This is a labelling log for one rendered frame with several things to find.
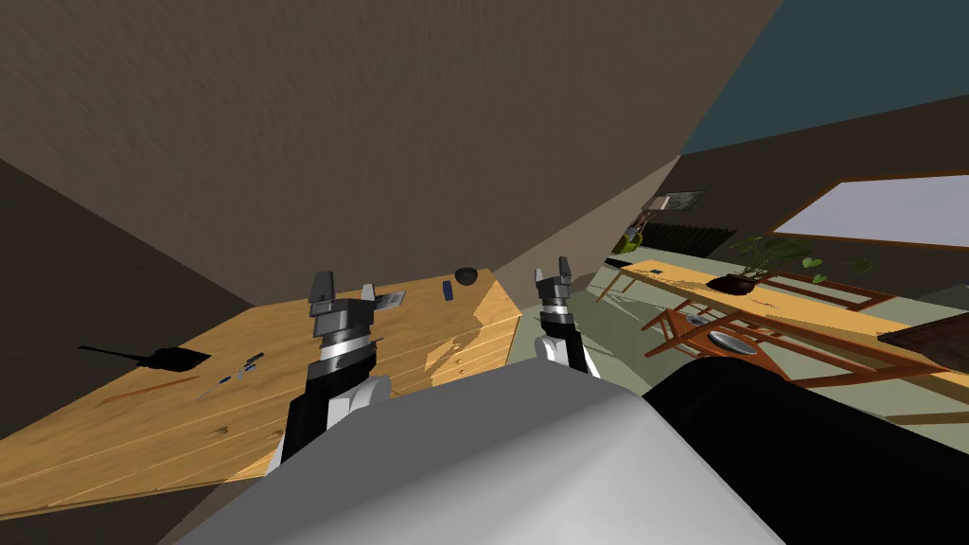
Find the window with wooden frame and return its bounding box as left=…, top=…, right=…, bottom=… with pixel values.
left=766, top=173, right=969, bottom=252

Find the green chair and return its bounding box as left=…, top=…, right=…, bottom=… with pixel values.
left=611, top=214, right=654, bottom=257

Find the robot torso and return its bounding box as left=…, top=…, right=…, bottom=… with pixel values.
left=175, top=355, right=767, bottom=545

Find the framed wall picture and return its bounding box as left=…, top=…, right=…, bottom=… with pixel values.
left=642, top=189, right=709, bottom=213

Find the light wooden desk with drawers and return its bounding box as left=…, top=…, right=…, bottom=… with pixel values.
left=0, top=268, right=524, bottom=523

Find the black spatula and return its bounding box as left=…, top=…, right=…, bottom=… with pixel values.
left=78, top=343, right=213, bottom=374

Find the dark brown table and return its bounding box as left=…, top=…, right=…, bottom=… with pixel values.
left=876, top=312, right=969, bottom=355

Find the long wooden table with plant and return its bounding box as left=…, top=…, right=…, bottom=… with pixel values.
left=596, top=235, right=969, bottom=396

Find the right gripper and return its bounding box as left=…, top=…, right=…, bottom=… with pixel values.
left=534, top=255, right=573, bottom=307

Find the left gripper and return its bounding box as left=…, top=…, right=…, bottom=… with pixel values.
left=308, top=270, right=379, bottom=346

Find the red-brown wooden chair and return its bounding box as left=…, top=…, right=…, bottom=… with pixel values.
left=642, top=301, right=949, bottom=389

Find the dark radiator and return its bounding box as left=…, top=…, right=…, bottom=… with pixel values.
left=642, top=220, right=737, bottom=260

